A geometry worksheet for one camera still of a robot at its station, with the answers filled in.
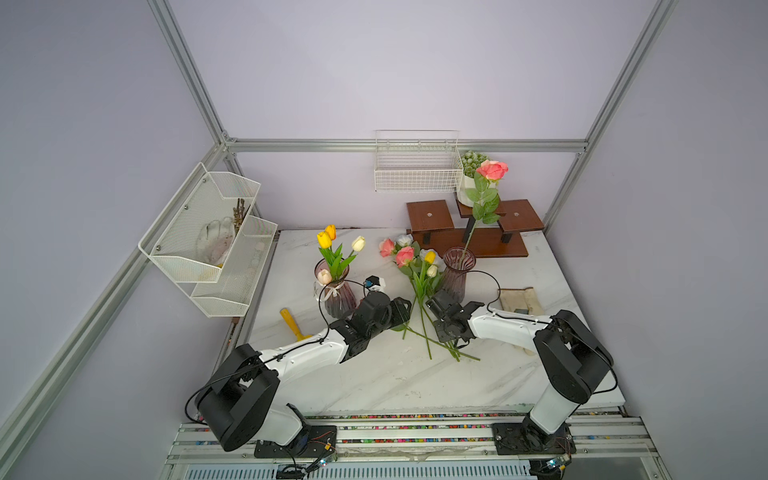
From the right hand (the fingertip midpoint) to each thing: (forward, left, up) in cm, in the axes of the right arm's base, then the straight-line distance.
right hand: (451, 329), depth 94 cm
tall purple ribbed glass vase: (+14, -1, +17) cm, 22 cm away
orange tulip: (+14, +34, +31) cm, 49 cm away
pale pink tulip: (0, +35, +30) cm, 46 cm away
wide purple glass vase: (+4, +34, +13) cm, 37 cm away
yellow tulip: (+10, +34, +24) cm, 43 cm away
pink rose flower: (+32, +21, +5) cm, 38 cm away
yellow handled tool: (+4, +53, +1) cm, 53 cm away
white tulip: (+19, +5, +6) cm, 21 cm away
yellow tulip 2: (+23, +5, +9) cm, 25 cm away
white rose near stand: (+34, +14, +6) cm, 37 cm away
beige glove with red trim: (+11, -25, 0) cm, 27 cm away
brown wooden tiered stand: (+32, 0, +16) cm, 36 cm away
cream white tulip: (+11, +28, +29) cm, 42 cm away
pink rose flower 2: (+24, +14, +9) cm, 29 cm away
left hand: (+1, +15, +12) cm, 19 cm away
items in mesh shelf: (+13, +66, +31) cm, 74 cm away
